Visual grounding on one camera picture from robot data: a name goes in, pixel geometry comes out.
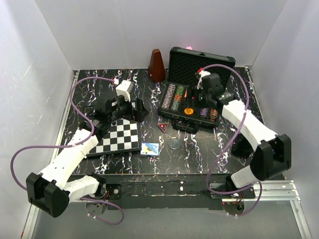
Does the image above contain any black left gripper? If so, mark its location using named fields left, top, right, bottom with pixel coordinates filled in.
left=109, top=93, right=149, bottom=123

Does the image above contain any purple black chip stack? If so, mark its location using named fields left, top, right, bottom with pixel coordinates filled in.
left=199, top=108, right=209, bottom=119

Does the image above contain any brown black chip stack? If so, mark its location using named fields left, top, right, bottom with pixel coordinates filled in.
left=209, top=108, right=218, bottom=121

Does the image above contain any blue playing card box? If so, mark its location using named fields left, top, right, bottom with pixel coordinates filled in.
left=140, top=142, right=160, bottom=156

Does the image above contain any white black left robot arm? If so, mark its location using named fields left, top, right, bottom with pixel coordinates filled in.
left=26, top=95, right=148, bottom=218

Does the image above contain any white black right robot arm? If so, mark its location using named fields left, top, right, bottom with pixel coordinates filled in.
left=194, top=70, right=292, bottom=198

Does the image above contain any orange big blind button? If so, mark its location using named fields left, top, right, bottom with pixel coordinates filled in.
left=184, top=107, right=195, bottom=115

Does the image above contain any green yellow chip stack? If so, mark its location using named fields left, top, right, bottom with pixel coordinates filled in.
left=174, top=86, right=185, bottom=102

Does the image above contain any black red all-in triangle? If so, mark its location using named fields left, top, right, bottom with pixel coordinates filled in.
left=157, top=122, right=169, bottom=133

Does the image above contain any black poker chip case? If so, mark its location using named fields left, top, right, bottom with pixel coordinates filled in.
left=158, top=47, right=236, bottom=133

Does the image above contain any pink grey chip stack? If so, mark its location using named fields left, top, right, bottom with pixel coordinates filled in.
left=161, top=84, right=176, bottom=110

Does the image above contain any black white chessboard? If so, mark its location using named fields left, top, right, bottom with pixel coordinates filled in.
left=87, top=119, right=142, bottom=157

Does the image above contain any brown wooden metronome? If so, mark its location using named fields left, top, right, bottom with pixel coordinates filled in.
left=148, top=49, right=165, bottom=83

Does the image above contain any clear round dealer button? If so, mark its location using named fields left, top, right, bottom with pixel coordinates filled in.
left=168, top=137, right=181, bottom=150

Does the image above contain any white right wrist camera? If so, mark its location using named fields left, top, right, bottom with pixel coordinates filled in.
left=196, top=68, right=211, bottom=90

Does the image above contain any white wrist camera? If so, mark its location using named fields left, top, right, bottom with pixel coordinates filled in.
left=196, top=68, right=211, bottom=90
left=116, top=80, right=134, bottom=102

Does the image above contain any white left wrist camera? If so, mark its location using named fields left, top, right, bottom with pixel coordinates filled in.
left=116, top=80, right=134, bottom=102

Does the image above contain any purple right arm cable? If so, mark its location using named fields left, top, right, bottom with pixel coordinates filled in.
left=199, top=64, right=262, bottom=217

